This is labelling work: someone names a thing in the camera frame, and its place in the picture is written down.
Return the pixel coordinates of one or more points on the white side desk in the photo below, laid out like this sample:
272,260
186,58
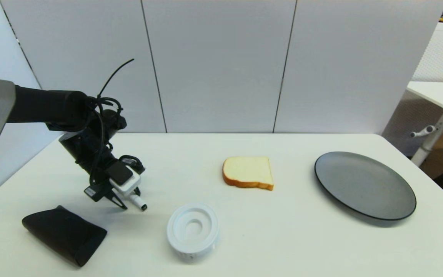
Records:
442,98

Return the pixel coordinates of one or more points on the white round holder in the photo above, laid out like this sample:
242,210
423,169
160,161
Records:
192,231

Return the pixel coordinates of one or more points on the black fabric pouch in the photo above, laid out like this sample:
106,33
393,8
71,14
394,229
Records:
65,234

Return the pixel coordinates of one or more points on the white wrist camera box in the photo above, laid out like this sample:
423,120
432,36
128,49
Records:
123,177

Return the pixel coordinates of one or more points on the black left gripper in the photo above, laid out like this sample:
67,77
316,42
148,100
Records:
97,191

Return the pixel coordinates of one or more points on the white bread slice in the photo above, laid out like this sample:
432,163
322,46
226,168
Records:
247,172

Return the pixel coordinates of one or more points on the white marker with black cap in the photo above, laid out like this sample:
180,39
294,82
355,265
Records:
137,202

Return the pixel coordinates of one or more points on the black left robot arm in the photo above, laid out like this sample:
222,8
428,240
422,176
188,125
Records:
48,109

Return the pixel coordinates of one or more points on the dark grey round plate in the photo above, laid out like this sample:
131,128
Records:
364,185

